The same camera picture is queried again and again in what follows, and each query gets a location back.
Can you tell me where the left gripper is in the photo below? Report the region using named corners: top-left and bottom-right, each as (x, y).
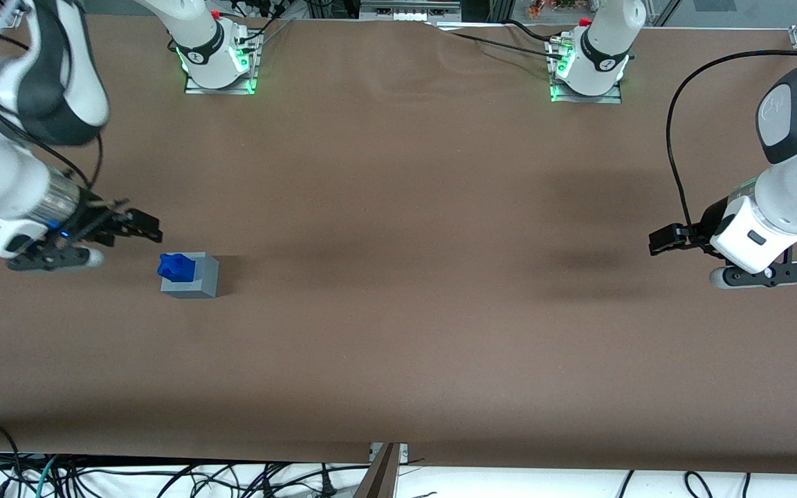
top-left (649, 196), bottom-right (797, 275)

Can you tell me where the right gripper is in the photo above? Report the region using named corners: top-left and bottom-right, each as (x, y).
top-left (0, 199), bottom-right (163, 259)

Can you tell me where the blue plastic part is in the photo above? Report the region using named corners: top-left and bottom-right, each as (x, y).
top-left (157, 252), bottom-right (198, 284)

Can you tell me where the gray square base block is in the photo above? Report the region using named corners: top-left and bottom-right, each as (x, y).
top-left (160, 252), bottom-right (221, 300)

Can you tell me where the grey power strip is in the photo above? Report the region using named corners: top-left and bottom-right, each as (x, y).
top-left (358, 0), bottom-right (464, 24)

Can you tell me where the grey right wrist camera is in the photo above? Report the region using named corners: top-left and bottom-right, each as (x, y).
top-left (5, 245), bottom-right (104, 273)

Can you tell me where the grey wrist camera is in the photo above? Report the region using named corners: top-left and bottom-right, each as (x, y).
top-left (5, 245), bottom-right (104, 273)
top-left (709, 261), bottom-right (797, 290)

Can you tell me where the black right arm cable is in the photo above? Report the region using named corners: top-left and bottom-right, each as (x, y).
top-left (0, 104), bottom-right (104, 193)

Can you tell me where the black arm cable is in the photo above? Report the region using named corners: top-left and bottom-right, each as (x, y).
top-left (0, 104), bottom-right (104, 193)
top-left (666, 49), bottom-right (797, 240)

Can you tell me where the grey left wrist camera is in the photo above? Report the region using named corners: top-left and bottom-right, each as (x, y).
top-left (709, 261), bottom-right (797, 290)

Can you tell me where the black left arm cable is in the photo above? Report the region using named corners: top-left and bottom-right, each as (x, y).
top-left (666, 49), bottom-right (797, 240)

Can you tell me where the short black table cable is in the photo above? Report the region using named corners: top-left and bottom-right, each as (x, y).
top-left (505, 19), bottom-right (559, 44)

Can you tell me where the teal cable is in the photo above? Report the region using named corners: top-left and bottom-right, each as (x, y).
top-left (33, 454), bottom-right (62, 498)

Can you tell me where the long black table cable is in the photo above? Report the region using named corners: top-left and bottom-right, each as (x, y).
top-left (426, 21), bottom-right (569, 63)

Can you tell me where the aluminium profile with bracket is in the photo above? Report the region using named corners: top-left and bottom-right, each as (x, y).
top-left (353, 442), bottom-right (410, 498)

